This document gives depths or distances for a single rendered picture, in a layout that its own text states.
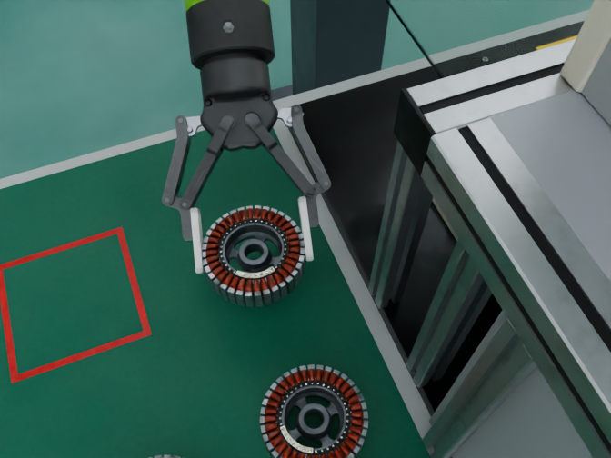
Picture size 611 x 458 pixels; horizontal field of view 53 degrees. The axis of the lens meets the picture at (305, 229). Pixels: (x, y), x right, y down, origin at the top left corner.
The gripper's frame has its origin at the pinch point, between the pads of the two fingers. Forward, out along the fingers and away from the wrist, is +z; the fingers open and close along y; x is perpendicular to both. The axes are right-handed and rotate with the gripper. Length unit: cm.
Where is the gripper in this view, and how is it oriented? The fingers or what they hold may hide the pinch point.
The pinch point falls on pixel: (253, 249)
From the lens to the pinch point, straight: 66.7
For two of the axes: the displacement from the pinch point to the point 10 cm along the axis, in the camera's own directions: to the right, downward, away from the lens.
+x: 0.6, -0.2, -10.0
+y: -9.9, 1.1, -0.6
